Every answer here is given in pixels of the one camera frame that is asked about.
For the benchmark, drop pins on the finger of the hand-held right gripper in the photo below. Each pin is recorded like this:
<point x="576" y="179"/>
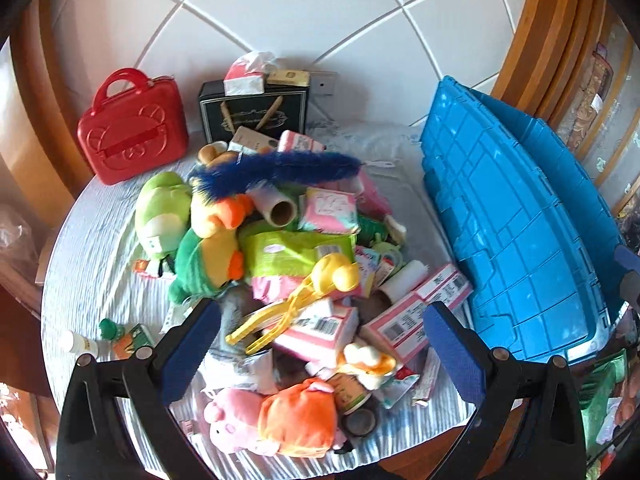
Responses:
<point x="630" y="260"/>

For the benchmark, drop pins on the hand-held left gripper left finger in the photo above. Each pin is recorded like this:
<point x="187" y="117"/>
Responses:
<point x="190" y="345"/>

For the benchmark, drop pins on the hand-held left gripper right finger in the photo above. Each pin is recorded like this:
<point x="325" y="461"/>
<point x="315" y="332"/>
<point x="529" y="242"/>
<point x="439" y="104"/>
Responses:
<point x="452" y="355"/>

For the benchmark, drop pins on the white blue packet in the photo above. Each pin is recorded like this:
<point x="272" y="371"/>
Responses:
<point x="255" y="370"/>

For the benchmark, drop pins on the blue storage crate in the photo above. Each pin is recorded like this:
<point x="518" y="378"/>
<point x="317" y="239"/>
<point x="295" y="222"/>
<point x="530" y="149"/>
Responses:
<point x="510" y="220"/>

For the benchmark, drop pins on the white sachet strip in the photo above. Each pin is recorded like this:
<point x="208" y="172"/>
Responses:
<point x="427" y="375"/>

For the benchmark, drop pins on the grey furry plush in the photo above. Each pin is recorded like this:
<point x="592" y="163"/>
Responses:
<point x="235" y="320"/>

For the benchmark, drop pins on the orange juice carton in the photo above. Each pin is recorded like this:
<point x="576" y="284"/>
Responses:
<point x="132" y="337"/>

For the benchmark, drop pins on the pink white box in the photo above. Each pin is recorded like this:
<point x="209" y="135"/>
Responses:
<point x="395" y="327"/>
<point x="445" y="284"/>

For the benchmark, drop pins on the yellow white plush toy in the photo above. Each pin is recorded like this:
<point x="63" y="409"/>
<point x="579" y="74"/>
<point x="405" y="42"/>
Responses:
<point x="367" y="360"/>

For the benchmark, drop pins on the white lint roller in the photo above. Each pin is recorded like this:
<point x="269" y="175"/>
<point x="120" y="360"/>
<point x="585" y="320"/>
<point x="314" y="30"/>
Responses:
<point x="407" y="280"/>

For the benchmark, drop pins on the red medicine box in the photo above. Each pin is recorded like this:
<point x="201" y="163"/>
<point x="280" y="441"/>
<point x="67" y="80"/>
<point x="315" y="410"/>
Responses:
<point x="147" y="267"/>

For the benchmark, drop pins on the yellow duck plush frog hood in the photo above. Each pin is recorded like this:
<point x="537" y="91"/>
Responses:
<point x="210" y="255"/>

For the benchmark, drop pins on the pink plastic pack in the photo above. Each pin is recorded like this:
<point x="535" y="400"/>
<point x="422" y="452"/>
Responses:
<point x="270" y="287"/>

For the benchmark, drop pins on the white plastic bottle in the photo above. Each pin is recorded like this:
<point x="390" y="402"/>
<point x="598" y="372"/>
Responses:
<point x="80" y="344"/>

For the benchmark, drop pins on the pink pig plush orange dress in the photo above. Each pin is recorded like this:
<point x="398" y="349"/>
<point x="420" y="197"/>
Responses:
<point x="295" y="420"/>

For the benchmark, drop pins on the pink striped tissue pack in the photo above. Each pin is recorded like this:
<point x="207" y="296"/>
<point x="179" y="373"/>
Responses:
<point x="320" y="330"/>

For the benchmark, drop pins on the light green pack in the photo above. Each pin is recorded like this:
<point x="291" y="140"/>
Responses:
<point x="285" y="250"/>

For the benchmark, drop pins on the green plastic bag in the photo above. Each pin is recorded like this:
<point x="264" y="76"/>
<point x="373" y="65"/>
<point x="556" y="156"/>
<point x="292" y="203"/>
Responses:
<point x="602" y="395"/>

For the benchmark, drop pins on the light green plush toy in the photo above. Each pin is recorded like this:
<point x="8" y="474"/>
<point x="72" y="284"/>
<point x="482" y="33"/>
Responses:
<point x="162" y="210"/>

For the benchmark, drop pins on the yellow duck snowball clamp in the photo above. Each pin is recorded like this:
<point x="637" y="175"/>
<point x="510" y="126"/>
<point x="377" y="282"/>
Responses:
<point x="320" y="280"/>

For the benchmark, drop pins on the cardboard-core film roll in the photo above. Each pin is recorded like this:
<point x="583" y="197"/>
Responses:
<point x="277" y="205"/>

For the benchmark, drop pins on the pink floral pack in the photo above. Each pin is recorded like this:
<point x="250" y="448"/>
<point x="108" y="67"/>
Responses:
<point x="330" y="210"/>

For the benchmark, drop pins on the brown plush toy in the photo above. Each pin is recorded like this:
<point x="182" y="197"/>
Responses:
<point x="212" y="152"/>

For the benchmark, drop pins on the blue feather duster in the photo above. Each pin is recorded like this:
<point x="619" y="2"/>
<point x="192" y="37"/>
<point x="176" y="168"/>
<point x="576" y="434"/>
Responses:
<point x="290" y="167"/>

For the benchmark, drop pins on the white cardboard box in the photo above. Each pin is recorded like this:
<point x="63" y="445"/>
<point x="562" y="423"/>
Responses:
<point x="252" y="140"/>

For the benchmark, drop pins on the red carry case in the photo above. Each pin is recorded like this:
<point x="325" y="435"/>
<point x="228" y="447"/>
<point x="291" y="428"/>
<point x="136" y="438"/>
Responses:
<point x="132" y="130"/>

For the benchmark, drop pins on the pink carton box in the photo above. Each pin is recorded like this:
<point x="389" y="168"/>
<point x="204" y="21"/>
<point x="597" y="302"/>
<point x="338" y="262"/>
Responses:
<point x="300" y="141"/>

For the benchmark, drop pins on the black gift box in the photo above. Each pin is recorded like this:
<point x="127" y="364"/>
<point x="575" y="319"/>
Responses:
<point x="250" y="115"/>

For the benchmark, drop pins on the red tissue box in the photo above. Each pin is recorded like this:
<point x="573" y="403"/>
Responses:
<point x="245" y="77"/>

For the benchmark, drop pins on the small gold box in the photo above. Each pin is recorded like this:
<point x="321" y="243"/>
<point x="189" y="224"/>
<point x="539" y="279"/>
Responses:
<point x="289" y="77"/>

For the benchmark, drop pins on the white wall outlet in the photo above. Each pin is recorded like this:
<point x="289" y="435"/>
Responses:
<point x="324" y="84"/>

